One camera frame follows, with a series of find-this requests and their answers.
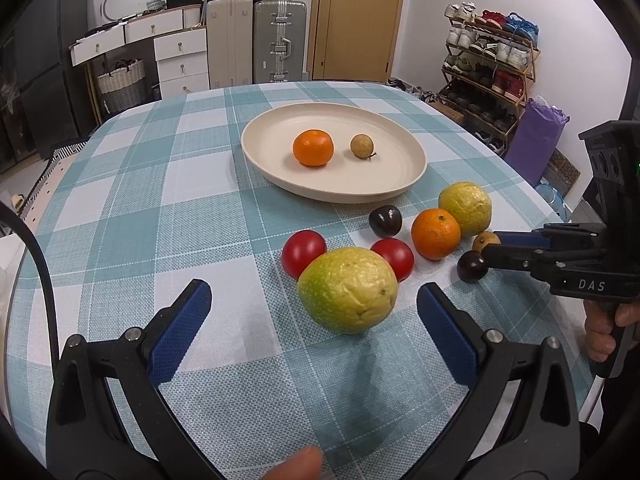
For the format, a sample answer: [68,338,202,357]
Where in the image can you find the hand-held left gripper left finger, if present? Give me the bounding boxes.
[46,279,226,480]

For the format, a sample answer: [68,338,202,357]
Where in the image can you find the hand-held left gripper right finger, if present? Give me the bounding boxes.
[416,282,582,480]

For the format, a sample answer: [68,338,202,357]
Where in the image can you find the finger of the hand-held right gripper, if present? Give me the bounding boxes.
[481,243,551,276]
[495,227,556,252]

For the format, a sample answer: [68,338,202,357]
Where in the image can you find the brown longan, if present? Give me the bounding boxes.
[349,133,377,161]
[472,230,502,256]

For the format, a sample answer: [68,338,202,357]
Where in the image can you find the dark purple plum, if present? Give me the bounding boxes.
[369,205,403,239]
[456,250,490,283]

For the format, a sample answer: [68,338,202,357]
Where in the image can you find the yellow-green guava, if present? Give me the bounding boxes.
[438,181,493,237]
[297,246,399,335]

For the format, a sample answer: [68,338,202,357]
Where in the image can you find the orange mandarin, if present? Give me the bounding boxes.
[411,208,461,261]
[292,129,335,167]

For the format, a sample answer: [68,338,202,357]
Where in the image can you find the red tomato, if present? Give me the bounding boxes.
[281,230,328,281]
[370,238,415,283]

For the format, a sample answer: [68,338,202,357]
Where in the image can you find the cream round plate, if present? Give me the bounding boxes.
[241,102,427,204]

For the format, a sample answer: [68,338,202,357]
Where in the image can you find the person's right hand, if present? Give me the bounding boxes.
[584,300,640,363]

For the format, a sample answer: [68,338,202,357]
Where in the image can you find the person's left hand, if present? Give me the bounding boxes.
[260,446,325,480]

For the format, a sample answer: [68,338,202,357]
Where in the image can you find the blue bowl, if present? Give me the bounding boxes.
[535,182,571,221]

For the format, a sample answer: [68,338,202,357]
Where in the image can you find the brown doormat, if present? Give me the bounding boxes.
[542,149,582,196]

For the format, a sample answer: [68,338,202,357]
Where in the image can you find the purple bag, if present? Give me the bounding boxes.
[504,97,570,186]

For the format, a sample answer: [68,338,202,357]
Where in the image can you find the cardboard box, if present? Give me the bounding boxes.
[430,101,466,123]

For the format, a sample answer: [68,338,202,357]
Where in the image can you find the wooden shoe rack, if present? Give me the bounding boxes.
[437,2,542,143]

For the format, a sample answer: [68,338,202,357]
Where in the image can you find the loose sneakers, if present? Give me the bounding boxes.
[386,77,441,103]

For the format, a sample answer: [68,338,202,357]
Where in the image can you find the group of assorted shoes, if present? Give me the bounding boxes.
[442,2,540,141]

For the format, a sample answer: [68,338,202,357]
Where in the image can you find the striped floor mat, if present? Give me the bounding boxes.
[50,142,90,162]

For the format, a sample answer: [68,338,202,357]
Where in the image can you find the woven basket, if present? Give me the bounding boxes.
[96,58,147,116]

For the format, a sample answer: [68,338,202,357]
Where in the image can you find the white drawer cabinet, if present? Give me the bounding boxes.
[69,5,211,101]

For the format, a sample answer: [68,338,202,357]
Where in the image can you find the wooden door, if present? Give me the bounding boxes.
[307,0,408,83]

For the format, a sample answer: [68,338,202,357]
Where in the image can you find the beige suitcase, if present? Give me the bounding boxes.
[206,0,254,90]

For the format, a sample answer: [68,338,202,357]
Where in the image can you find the black cabinet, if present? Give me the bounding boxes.
[0,0,96,171]

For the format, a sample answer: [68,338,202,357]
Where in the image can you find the silver suitcase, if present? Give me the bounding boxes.
[252,0,308,84]

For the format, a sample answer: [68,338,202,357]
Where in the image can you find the black cable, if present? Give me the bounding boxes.
[0,200,63,376]

